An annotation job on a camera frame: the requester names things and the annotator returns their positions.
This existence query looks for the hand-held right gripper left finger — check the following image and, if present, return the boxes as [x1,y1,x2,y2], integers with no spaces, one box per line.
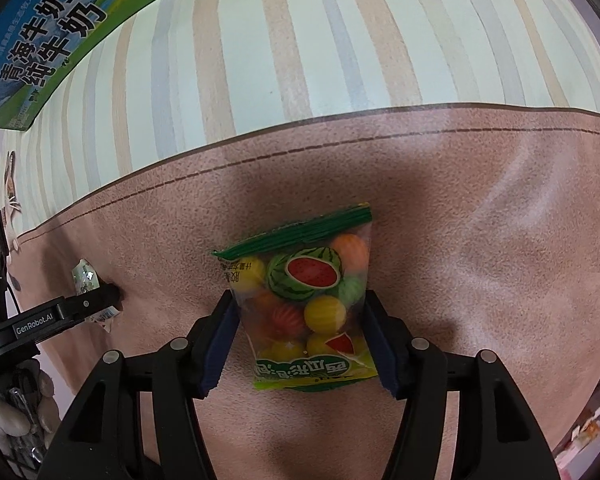
[37,290,241,480]

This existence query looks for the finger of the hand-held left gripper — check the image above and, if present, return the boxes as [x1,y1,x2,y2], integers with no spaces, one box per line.
[60,285,124,323]

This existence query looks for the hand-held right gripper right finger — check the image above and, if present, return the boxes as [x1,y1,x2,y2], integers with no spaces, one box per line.
[362,290,563,480]

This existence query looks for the white cow print packet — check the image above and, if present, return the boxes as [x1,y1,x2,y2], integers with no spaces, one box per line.
[71,257,123,335]

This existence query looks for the fruit candy packet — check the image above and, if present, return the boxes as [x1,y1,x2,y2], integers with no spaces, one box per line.
[211,202,381,392]

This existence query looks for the cat print striped table mat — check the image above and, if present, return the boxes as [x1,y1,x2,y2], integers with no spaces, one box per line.
[2,0,600,480]

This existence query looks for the blurry colourful packets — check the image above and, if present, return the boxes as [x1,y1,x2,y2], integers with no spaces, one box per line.
[555,400,600,467]

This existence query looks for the green milk carton box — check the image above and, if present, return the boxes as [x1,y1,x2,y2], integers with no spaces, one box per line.
[0,0,253,132]

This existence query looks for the black cable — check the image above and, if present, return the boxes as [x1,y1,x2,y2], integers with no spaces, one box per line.
[2,272,25,318]

